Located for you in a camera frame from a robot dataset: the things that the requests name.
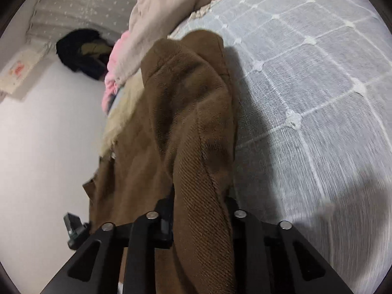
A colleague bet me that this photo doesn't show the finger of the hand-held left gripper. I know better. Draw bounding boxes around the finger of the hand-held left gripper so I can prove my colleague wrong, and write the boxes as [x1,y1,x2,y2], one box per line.
[63,212,90,251]

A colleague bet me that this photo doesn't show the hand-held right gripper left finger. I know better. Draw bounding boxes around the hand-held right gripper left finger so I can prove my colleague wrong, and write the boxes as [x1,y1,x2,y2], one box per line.
[40,197,176,294]

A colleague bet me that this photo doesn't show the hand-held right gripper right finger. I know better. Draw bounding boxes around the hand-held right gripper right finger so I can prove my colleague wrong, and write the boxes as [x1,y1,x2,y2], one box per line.
[225,196,356,294]

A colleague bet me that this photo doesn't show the brown coat with fur collar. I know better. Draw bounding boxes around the brown coat with fur collar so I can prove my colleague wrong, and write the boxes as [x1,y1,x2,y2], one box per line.
[82,30,242,294]

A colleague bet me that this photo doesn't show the dark hanging clothes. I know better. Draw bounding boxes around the dark hanging clothes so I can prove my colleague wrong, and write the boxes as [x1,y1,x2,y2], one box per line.
[56,28,115,82]

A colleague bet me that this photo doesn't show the pink blanket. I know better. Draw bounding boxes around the pink blanket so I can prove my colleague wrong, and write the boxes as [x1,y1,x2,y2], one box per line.
[102,32,129,114]

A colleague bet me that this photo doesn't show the grey checked tasselled blanket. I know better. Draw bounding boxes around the grey checked tasselled blanket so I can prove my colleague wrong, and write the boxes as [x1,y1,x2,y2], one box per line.
[168,0,392,294]

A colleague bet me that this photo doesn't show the beige duvet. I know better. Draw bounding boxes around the beige duvet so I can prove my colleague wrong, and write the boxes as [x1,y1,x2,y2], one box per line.
[115,0,255,88]

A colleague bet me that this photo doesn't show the grey star-print curtain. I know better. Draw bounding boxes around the grey star-print curtain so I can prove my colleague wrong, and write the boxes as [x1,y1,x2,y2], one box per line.
[26,0,141,48]

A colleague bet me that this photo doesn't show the white wall poster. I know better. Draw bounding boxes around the white wall poster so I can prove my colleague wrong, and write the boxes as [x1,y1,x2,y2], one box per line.
[0,47,46,101]

